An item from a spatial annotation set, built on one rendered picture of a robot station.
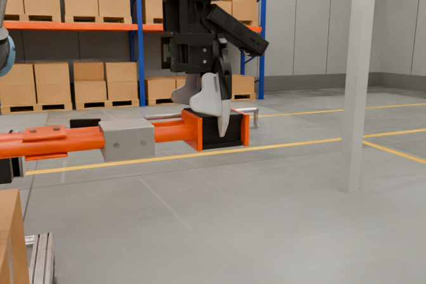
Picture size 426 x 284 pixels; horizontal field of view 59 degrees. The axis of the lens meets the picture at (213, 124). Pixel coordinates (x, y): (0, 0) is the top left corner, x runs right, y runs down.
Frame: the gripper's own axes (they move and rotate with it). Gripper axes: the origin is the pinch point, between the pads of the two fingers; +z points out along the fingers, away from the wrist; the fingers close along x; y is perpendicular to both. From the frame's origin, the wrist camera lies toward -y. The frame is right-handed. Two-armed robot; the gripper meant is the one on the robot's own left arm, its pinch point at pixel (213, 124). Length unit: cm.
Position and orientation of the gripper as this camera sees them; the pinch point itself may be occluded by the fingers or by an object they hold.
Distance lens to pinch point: 59.1
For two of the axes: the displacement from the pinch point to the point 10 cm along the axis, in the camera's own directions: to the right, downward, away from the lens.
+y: -9.2, 0.8, -3.8
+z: 0.0, 9.8, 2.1
